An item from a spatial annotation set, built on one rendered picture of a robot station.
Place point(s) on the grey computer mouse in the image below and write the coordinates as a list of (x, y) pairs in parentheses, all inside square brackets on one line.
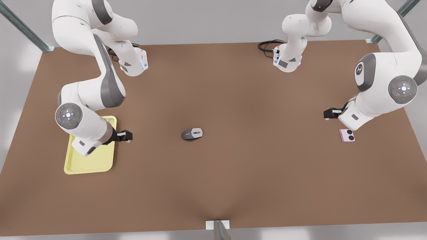
[(192, 134)]

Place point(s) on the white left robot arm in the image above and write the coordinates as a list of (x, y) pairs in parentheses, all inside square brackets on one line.
[(377, 83)]

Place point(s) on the yellow plastic tray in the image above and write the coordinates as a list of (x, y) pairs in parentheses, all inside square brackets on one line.
[(90, 160)]

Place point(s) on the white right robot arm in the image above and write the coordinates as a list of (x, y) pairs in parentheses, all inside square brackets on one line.
[(100, 76)]

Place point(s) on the pink smartphone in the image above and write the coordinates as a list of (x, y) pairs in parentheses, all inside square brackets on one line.
[(347, 135)]

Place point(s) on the silver frame post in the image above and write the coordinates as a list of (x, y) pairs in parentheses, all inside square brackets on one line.
[(23, 28), (220, 230), (397, 20)]

